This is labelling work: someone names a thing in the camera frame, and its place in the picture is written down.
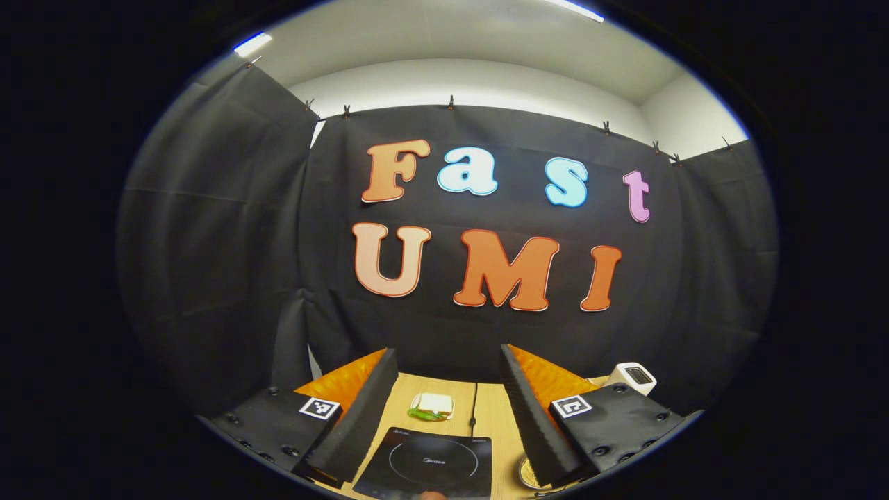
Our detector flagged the black backdrop cloth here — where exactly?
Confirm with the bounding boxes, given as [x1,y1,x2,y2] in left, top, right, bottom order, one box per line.
[115,62,780,417]

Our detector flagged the row of black cloth clips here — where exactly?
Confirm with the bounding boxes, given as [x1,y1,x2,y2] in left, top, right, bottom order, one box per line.
[243,56,733,166]

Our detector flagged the black induction cooktop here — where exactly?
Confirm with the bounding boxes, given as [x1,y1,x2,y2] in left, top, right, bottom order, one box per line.
[353,426,493,500]

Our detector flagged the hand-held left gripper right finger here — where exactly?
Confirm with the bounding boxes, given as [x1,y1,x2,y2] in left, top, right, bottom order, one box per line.
[499,344,705,489]

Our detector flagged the ceiling light panel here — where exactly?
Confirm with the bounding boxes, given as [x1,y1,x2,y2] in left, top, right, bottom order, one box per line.
[542,0,605,23]
[233,31,274,58]

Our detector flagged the white toaster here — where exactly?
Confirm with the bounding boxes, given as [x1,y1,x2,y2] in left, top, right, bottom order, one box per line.
[603,362,658,397]

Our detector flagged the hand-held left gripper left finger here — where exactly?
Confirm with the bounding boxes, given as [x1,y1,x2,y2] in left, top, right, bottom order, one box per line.
[198,349,401,488]

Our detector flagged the sandwich with lettuce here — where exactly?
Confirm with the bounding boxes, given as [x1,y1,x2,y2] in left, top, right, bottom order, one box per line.
[408,392,456,422]

